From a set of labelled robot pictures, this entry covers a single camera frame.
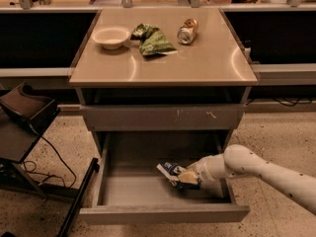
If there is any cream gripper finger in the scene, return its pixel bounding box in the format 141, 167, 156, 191
178, 171, 199, 185

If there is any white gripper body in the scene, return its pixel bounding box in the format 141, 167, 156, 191
188, 157, 214, 183

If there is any blue chip bag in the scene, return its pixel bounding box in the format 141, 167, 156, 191
156, 162, 200, 190

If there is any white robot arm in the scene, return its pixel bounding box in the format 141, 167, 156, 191
178, 144, 316, 214

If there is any open grey middle drawer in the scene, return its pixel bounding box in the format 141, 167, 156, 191
80, 131, 250, 225

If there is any closed grey top drawer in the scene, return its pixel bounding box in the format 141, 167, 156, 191
80, 104, 245, 131

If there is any grey drawer cabinet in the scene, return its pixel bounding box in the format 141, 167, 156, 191
70, 7, 257, 152

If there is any green chip bag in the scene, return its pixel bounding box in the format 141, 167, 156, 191
130, 24, 177, 56

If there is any black metal leg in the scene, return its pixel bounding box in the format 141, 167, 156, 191
56, 158, 100, 237

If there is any crushed gold soda can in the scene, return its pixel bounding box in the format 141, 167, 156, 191
177, 19, 198, 44

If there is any white bowl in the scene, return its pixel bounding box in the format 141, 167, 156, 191
92, 26, 130, 50

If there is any black cable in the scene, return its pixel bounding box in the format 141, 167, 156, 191
21, 123, 77, 190

